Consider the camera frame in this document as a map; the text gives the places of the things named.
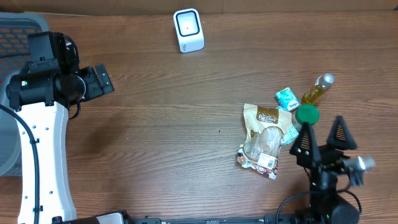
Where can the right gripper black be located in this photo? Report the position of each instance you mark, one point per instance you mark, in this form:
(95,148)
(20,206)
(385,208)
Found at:
(316,156)

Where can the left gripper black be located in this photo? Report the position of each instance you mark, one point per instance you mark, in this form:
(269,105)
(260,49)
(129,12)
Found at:
(104,78)

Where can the teal white pouch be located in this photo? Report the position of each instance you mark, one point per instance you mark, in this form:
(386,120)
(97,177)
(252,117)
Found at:
(292,133)

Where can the green lid jar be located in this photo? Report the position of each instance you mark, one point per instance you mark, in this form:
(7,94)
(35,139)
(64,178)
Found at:
(306,113)

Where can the small teal white box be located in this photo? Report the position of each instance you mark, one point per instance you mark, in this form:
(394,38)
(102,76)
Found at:
(287,99)

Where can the yellow dish soap bottle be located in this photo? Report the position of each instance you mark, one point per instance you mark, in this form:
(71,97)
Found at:
(322,84)

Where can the brown snack packet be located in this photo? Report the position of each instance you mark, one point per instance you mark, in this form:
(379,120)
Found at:
(265,128)

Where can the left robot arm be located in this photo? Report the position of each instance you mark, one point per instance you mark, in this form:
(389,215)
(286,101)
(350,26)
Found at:
(40,96)

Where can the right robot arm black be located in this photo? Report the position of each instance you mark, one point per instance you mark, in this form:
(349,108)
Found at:
(326,205)

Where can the white barcode scanner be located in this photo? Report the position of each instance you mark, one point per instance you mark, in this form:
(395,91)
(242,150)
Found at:
(189,30)

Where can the grey plastic shopping basket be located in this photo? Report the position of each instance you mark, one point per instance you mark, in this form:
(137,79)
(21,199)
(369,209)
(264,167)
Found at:
(15,28)

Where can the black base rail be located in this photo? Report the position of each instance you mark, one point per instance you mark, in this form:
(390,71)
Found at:
(267,219)

